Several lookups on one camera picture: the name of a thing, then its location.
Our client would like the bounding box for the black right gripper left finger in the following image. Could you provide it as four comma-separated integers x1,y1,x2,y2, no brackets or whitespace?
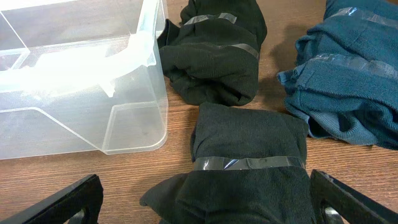
1,174,103,224

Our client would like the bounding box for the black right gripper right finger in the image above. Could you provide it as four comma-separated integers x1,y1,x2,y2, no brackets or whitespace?
310,169,397,224

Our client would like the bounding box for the small black taped garment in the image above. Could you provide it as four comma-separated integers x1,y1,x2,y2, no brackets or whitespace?
139,103,315,223

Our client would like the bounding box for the clear plastic storage bin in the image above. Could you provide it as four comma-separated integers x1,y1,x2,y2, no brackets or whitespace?
1,0,168,159

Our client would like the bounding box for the teal blue taped sweater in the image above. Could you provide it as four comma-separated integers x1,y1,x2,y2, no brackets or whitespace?
278,0,397,150

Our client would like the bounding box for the black taped garment roll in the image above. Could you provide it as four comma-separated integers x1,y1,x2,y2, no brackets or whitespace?
157,0,267,106

